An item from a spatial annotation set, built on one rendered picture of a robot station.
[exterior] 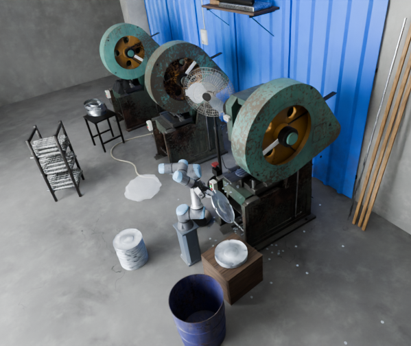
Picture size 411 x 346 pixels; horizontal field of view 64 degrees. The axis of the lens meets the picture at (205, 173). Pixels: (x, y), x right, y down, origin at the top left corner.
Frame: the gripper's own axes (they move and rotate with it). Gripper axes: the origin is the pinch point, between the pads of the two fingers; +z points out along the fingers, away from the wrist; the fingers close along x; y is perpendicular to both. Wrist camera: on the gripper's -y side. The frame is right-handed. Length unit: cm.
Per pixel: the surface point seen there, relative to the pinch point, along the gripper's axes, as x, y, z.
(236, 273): 42, -23, 55
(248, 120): -61, 10, -14
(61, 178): 176, 193, -66
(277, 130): -67, 20, 17
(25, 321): 204, 6, -57
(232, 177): -2, 52, 39
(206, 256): 57, 2, 40
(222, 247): 43, 5, 49
